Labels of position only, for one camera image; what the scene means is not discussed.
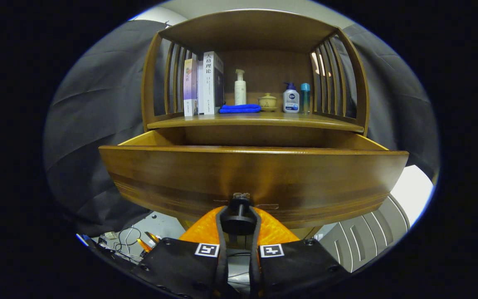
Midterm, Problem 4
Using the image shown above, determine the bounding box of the white bottle with blue pump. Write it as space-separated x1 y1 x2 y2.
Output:
283 82 300 113

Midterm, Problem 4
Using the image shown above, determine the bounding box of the thin white book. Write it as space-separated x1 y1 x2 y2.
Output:
198 61 205 115

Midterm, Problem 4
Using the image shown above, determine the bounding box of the thick white book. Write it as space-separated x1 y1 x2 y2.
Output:
203 51 224 115

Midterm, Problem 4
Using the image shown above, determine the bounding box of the wooden countertop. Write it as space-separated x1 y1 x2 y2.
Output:
147 111 365 134

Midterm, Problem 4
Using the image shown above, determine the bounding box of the clear bottle with blue cap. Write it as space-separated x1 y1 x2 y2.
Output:
300 83 311 115

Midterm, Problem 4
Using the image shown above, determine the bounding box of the purple book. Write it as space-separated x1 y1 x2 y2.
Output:
183 58 199 117

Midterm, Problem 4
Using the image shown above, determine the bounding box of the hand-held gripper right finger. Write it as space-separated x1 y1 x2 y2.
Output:
249 206 349 299

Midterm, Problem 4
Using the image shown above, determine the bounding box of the blue folded cloth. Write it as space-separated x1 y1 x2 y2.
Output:
219 104 261 114

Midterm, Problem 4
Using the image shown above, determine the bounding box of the grey ribbed panel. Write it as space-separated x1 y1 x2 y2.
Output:
318 194 410 273

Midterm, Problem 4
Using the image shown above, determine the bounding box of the black cable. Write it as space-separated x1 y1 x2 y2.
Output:
112 226 142 255

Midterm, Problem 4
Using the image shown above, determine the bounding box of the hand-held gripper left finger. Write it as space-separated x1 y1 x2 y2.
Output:
133 206 233 299

